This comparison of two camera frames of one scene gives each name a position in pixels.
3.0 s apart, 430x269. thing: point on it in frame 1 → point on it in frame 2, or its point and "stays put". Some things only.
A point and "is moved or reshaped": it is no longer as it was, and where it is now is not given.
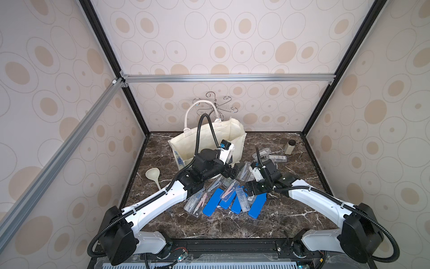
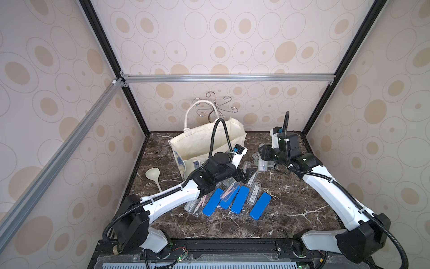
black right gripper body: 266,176 → 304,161
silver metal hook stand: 216,106 stays put
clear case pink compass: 230,190 stays put
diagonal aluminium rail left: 9,218 stays put
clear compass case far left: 195,204 stays put
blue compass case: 257,205 is moved or reshaped
